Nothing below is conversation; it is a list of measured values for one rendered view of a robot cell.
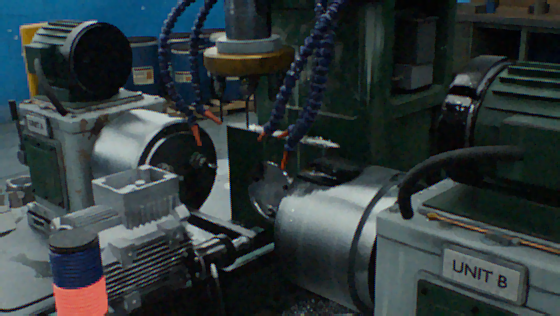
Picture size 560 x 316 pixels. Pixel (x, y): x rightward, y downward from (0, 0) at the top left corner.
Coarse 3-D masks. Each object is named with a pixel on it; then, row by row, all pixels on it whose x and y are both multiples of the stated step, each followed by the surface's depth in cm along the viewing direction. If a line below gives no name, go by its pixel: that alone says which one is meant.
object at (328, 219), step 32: (320, 160) 116; (352, 160) 116; (288, 192) 113; (320, 192) 109; (352, 192) 105; (384, 192) 104; (416, 192) 106; (288, 224) 111; (320, 224) 106; (352, 224) 102; (288, 256) 112; (320, 256) 106; (352, 256) 102; (320, 288) 111; (352, 288) 105
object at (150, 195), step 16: (112, 176) 120; (128, 176) 122; (144, 176) 123; (160, 176) 122; (176, 176) 118; (96, 192) 117; (112, 192) 113; (128, 192) 111; (144, 192) 113; (160, 192) 116; (176, 192) 118; (112, 208) 114; (128, 208) 112; (144, 208) 114; (160, 208) 116; (128, 224) 113; (144, 224) 115
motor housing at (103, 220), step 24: (72, 216) 112; (96, 216) 112; (120, 216) 113; (168, 216) 118; (144, 240) 112; (192, 240) 118; (120, 264) 108; (144, 264) 112; (168, 264) 115; (120, 288) 110; (144, 288) 114
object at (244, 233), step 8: (192, 208) 133; (192, 216) 131; (200, 216) 130; (208, 216) 129; (192, 224) 132; (200, 224) 130; (208, 224) 128; (216, 224) 126; (224, 224) 125; (232, 224) 125; (208, 232) 129; (216, 232) 127; (224, 232) 125; (232, 232) 123; (240, 232) 122; (248, 232) 121; (232, 240) 124; (248, 240) 120; (256, 240) 120; (248, 248) 121; (256, 248) 121
